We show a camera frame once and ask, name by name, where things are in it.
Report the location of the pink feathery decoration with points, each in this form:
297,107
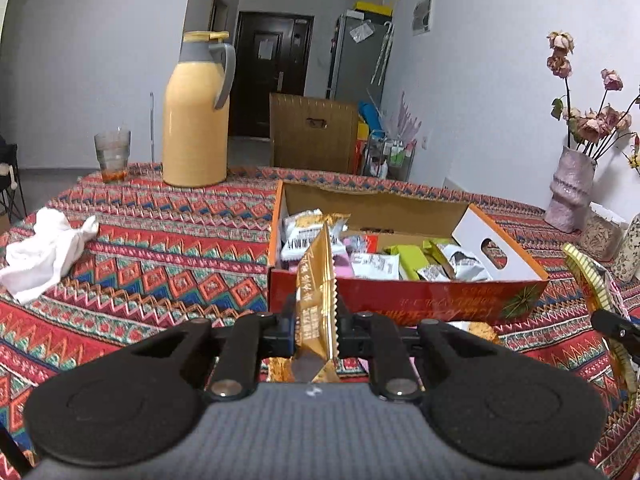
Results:
405,117

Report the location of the yellow thermos jug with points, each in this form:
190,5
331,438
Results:
195,130

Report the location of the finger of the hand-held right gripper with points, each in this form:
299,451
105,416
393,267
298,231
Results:
615,331

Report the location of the speckled ceramic vase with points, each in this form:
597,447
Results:
630,250

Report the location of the blue plastic item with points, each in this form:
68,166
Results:
370,117

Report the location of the clear plastic bag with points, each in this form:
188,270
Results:
361,32

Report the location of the red cardboard box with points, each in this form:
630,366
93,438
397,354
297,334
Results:
425,300

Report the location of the brown cardboard box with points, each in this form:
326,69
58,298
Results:
300,150

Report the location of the white crumpled cloth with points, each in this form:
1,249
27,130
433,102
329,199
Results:
40,255

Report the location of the pile of assorted snack packets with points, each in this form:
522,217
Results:
372,265

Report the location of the red gift box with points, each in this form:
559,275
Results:
360,157

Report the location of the gold snack packet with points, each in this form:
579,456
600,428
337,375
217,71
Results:
317,280

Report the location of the yellow blossom branches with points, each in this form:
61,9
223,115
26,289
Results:
635,160

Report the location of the dark entrance door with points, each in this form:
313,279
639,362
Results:
250,90

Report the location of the patterned tablecloth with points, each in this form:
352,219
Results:
175,260

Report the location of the clear cookie packet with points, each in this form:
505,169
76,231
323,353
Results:
475,331
280,367

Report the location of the flat yellow box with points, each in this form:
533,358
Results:
372,8

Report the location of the pink textured vase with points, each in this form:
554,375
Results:
570,190

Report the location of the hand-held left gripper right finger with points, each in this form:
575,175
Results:
346,335

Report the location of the white hanging umbrella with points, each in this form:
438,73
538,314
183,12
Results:
382,55

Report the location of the white paper note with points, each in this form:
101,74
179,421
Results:
266,47

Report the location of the bunch of dried pink roses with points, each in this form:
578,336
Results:
592,127

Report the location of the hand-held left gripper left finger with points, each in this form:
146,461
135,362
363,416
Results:
290,332

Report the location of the side room door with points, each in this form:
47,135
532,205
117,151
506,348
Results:
219,12

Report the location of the drinking glass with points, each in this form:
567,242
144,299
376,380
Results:
112,155

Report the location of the grey refrigerator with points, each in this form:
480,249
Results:
350,72

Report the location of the clear storage container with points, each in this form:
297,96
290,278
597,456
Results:
600,235

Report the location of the striped-edge snack bag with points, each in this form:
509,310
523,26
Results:
595,285

